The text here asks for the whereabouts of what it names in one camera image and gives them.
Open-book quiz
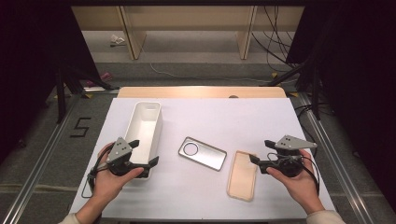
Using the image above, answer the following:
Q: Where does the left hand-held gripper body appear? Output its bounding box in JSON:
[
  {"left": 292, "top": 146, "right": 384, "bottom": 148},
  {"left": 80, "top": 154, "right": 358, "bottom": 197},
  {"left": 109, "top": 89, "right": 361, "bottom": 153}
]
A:
[{"left": 106, "top": 136, "right": 150, "bottom": 179}]

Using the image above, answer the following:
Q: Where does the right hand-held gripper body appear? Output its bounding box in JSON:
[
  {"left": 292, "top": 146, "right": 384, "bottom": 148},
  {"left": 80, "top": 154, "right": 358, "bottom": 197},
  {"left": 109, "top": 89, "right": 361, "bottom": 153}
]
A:
[{"left": 260, "top": 134, "right": 318, "bottom": 178}]

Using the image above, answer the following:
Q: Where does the white plastic container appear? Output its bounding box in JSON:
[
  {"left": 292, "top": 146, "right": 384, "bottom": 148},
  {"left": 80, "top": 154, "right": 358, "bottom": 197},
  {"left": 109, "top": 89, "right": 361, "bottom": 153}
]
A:
[{"left": 123, "top": 101, "right": 163, "bottom": 180}]

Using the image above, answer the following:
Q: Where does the beige phone case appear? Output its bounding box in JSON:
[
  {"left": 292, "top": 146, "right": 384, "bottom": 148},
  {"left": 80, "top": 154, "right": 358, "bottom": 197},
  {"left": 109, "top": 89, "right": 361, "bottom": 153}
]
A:
[{"left": 226, "top": 150, "right": 259, "bottom": 203}]

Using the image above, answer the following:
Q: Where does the person's left hand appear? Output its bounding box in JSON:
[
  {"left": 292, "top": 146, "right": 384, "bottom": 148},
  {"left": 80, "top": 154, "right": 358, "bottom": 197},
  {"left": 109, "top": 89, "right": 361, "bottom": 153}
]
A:
[{"left": 92, "top": 142, "right": 145, "bottom": 203}]

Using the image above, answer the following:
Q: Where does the person's right hand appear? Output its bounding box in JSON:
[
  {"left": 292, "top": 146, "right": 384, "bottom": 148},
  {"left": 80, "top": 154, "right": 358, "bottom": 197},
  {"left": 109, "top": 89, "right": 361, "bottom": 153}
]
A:
[{"left": 265, "top": 148, "right": 325, "bottom": 216}]

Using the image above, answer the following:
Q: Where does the black metal stand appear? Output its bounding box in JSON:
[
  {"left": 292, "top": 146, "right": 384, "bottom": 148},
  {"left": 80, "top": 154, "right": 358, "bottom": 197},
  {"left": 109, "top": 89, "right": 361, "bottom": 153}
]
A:
[
  {"left": 267, "top": 59, "right": 322, "bottom": 121},
  {"left": 55, "top": 66, "right": 120, "bottom": 124}
]

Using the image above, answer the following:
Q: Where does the wooden table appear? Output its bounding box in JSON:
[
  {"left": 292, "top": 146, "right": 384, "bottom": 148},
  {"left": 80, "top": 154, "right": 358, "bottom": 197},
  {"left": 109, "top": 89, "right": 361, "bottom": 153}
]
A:
[{"left": 117, "top": 86, "right": 288, "bottom": 99}]

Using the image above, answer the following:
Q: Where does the pink object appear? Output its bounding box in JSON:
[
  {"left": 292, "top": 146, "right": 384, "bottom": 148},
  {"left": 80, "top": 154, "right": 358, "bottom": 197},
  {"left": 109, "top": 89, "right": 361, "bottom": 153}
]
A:
[{"left": 86, "top": 72, "right": 113, "bottom": 88}]

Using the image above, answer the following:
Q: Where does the black curtain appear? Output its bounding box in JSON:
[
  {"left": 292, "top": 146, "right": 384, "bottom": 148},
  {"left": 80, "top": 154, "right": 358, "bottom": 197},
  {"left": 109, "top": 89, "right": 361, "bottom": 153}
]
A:
[
  {"left": 0, "top": 0, "right": 101, "bottom": 164},
  {"left": 285, "top": 0, "right": 396, "bottom": 214}
]

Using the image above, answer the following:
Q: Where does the crumpled white paper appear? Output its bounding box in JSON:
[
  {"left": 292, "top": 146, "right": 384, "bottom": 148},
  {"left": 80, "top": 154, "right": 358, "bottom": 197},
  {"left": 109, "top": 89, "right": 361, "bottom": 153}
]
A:
[{"left": 109, "top": 34, "right": 126, "bottom": 48}]

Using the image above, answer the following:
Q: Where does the wooden shelf unit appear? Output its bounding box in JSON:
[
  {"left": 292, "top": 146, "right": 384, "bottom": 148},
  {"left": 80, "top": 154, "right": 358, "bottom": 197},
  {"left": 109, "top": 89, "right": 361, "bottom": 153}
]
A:
[{"left": 70, "top": 5, "right": 305, "bottom": 61}]

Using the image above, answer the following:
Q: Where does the aluminium floor rail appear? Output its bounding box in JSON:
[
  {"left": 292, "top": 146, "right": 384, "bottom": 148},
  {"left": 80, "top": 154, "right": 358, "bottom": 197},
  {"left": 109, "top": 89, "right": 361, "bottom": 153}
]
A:
[
  {"left": 0, "top": 92, "right": 82, "bottom": 224},
  {"left": 295, "top": 92, "right": 375, "bottom": 224}
]

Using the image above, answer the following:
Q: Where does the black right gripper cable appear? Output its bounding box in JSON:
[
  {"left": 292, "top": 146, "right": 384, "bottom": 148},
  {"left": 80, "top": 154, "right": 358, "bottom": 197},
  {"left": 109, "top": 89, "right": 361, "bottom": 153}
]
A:
[{"left": 266, "top": 151, "right": 321, "bottom": 198}]

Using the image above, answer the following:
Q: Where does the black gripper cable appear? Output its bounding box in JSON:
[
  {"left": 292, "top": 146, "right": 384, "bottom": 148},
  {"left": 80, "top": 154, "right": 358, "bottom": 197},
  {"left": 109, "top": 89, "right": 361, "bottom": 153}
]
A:
[
  {"left": 266, "top": 151, "right": 321, "bottom": 198},
  {"left": 81, "top": 146, "right": 110, "bottom": 199}
]

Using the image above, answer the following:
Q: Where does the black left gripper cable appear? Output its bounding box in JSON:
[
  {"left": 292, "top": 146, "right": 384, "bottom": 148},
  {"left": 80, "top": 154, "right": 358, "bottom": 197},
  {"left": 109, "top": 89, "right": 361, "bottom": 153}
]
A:
[{"left": 81, "top": 146, "right": 110, "bottom": 199}]

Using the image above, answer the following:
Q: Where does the white floor cable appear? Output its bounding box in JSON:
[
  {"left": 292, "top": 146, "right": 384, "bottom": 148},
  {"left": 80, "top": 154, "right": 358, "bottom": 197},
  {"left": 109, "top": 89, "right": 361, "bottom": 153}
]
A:
[{"left": 148, "top": 62, "right": 272, "bottom": 84}]

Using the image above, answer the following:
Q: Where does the bundle of black cables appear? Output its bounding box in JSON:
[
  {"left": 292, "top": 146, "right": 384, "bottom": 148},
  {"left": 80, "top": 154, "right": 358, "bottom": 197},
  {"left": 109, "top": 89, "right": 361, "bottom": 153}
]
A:
[{"left": 251, "top": 6, "right": 301, "bottom": 70}]

